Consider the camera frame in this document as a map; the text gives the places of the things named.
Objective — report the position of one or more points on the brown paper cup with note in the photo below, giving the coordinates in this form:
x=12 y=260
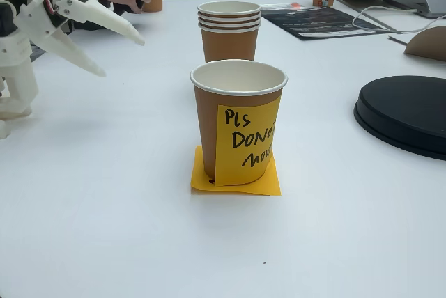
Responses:
x=205 y=120

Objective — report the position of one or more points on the yellow handwritten sticky note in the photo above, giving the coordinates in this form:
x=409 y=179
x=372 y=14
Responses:
x=244 y=190
x=226 y=169

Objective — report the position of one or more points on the white leaflet orange mark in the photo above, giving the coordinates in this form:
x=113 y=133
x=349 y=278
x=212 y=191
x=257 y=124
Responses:
x=294 y=5

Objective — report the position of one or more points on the black printed leaflet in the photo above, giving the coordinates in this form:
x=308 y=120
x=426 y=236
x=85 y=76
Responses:
x=324 y=21

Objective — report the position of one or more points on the black round object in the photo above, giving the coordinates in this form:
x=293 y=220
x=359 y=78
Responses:
x=400 y=117

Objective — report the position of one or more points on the brown cardboard piece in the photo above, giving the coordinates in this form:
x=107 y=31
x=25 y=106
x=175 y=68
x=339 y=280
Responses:
x=426 y=45

